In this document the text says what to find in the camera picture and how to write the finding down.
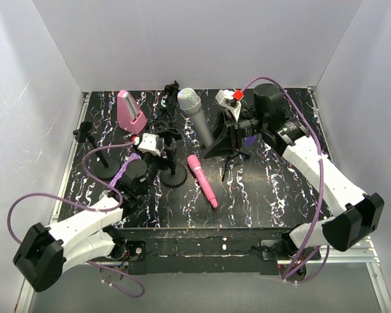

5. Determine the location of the purple matte microphone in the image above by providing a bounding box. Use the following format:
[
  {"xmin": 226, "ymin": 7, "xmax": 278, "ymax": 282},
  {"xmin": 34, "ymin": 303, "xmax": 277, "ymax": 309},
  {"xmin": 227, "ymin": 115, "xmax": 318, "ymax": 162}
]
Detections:
[{"xmin": 245, "ymin": 135, "xmax": 257, "ymax": 147}]

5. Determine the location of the purple glitter microphone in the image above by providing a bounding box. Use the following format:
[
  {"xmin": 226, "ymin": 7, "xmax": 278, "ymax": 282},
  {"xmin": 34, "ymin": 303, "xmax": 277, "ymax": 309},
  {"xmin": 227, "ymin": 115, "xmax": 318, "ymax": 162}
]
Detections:
[{"xmin": 109, "ymin": 153, "xmax": 143, "ymax": 192}]

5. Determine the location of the black round-base clip stand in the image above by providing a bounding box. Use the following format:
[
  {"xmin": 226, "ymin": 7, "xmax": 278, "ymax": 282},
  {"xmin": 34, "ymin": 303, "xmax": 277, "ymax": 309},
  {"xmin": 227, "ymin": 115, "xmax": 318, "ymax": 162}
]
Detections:
[{"xmin": 155, "ymin": 125, "xmax": 187, "ymax": 188}]

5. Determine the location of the silver grey microphone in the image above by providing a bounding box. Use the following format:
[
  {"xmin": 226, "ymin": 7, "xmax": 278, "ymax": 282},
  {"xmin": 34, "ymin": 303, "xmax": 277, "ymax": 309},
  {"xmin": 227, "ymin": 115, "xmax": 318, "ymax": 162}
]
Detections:
[{"xmin": 177, "ymin": 87, "xmax": 214, "ymax": 148}]

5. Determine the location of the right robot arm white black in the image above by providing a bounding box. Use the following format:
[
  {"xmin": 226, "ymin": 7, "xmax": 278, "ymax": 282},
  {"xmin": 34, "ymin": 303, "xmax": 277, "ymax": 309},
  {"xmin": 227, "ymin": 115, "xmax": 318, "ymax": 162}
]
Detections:
[{"xmin": 203, "ymin": 83, "xmax": 384, "ymax": 257}]

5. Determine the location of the black left-edge clip stand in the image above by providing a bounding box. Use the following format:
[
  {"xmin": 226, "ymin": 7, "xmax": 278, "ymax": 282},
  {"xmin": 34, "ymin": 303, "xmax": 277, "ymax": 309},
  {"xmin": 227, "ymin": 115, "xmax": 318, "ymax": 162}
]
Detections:
[{"xmin": 73, "ymin": 121, "xmax": 121, "ymax": 181}]

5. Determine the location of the black folded tripod stand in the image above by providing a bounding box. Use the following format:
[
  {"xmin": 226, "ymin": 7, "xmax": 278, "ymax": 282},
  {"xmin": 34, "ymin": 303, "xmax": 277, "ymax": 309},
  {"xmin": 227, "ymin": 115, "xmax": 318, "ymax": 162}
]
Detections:
[{"xmin": 154, "ymin": 80, "xmax": 179, "ymax": 128}]

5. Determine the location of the pink microphone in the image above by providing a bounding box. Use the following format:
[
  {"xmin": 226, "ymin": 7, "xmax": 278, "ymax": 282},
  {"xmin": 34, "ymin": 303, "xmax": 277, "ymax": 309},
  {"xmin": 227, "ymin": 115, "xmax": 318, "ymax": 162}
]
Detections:
[{"xmin": 187, "ymin": 155, "xmax": 218, "ymax": 209}]

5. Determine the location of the pink metronome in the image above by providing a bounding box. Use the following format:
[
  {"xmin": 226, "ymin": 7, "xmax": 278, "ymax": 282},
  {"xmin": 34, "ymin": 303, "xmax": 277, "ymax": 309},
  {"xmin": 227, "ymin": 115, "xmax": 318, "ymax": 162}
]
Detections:
[{"xmin": 117, "ymin": 90, "xmax": 147, "ymax": 134}]

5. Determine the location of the black tripod shock-mount stand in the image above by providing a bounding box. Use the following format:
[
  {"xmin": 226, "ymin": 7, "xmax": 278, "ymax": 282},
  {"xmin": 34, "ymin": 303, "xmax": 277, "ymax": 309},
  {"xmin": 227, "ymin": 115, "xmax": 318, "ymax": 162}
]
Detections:
[{"xmin": 214, "ymin": 151, "xmax": 251, "ymax": 182}]

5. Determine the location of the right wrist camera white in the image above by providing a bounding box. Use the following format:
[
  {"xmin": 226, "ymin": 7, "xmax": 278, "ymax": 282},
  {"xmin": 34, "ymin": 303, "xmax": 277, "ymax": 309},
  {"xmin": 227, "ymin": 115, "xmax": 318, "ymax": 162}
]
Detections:
[{"xmin": 215, "ymin": 89, "xmax": 242, "ymax": 122}]

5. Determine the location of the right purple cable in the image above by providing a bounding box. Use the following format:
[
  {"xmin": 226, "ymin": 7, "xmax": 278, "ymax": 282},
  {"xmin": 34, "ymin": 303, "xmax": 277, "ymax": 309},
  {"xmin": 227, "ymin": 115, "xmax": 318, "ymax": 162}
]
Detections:
[{"xmin": 240, "ymin": 76, "xmax": 330, "ymax": 284}]

